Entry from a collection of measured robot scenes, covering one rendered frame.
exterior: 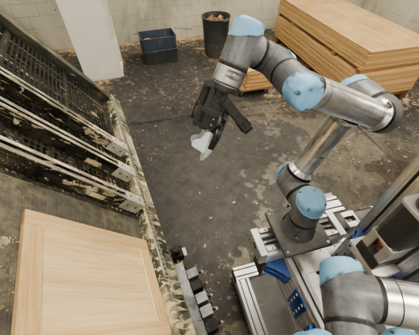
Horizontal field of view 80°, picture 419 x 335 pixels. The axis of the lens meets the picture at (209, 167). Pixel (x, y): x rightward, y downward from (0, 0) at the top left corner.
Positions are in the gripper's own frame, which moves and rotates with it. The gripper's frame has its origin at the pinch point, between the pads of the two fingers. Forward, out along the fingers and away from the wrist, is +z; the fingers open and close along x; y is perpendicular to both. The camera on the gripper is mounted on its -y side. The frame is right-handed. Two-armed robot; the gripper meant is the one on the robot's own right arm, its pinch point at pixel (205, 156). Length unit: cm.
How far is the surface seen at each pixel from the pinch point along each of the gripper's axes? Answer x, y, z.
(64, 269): 2, 29, 50
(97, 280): -1, 19, 55
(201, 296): -14, -28, 74
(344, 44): -276, -201, -105
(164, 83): -362, 4, 37
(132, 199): -47, 14, 52
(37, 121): -50, 60, 25
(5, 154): -24, 59, 29
